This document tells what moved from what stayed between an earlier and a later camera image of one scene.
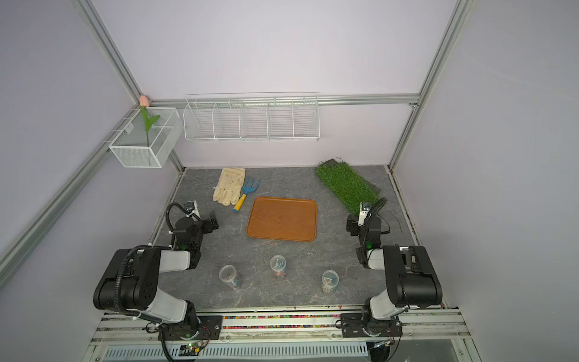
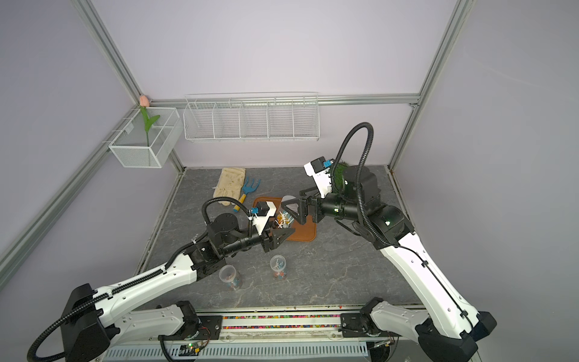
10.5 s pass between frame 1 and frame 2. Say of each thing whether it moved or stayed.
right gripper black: moved
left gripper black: moved
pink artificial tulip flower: stayed
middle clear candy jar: stayed
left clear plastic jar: stayed
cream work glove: stayed
